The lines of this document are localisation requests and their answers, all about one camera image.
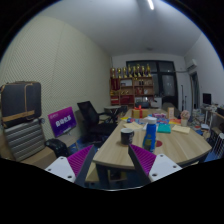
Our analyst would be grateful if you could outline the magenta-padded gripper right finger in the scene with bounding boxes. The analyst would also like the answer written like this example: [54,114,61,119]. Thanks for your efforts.
[127,143,184,187]

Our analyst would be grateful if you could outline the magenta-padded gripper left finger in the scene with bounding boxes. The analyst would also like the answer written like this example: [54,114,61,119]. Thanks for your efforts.
[44,143,96,188]

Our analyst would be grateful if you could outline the blue drink bottle white cap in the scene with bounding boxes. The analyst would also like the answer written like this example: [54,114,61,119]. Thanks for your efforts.
[142,116,158,153]

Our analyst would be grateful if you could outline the wooden stool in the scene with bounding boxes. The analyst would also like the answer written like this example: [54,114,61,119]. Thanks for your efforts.
[85,162,129,184]

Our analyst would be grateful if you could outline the teal book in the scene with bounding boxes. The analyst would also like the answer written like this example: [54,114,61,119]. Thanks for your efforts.
[157,123,172,134]

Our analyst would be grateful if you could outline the cream book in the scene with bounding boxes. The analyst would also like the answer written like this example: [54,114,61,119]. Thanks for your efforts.
[171,124,191,135]

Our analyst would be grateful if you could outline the purple sign board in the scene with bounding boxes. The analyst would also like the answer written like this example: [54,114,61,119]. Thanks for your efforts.
[47,106,78,138]

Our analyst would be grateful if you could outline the black mug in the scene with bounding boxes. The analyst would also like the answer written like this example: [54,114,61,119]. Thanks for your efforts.
[120,127,135,146]

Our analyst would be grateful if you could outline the pale yellow notepad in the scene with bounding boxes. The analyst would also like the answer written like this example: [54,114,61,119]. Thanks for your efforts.
[122,121,144,132]

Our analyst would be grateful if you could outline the small orange standing box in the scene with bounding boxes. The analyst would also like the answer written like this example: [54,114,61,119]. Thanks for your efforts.
[166,106,176,120]

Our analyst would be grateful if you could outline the pink flowers in white pot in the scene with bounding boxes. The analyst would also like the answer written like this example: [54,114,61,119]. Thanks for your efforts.
[179,109,191,127]

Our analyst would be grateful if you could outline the black office chair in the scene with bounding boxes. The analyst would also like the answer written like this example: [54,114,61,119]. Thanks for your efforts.
[76,100,118,141]

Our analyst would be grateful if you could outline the yellow gift box red ribbon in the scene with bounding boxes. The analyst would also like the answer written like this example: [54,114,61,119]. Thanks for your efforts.
[131,105,150,120]

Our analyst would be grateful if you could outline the small side table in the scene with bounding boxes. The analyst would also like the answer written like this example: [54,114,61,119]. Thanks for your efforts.
[103,105,123,123]

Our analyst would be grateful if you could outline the black monitor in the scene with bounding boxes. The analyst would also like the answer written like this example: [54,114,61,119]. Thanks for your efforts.
[202,92,213,106]

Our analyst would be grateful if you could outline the wooden shelf unit with trophies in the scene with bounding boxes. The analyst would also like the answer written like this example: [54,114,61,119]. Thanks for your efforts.
[109,64,156,107]

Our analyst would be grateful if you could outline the dark framed glass door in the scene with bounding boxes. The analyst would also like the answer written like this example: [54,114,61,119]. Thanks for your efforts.
[125,59,179,109]

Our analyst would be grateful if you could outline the white air conditioner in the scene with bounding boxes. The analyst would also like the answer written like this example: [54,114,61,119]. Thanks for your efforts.
[185,59,198,72]

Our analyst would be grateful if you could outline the dark suitcase with tan straps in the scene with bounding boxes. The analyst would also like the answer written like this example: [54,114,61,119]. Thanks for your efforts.
[0,81,42,129]

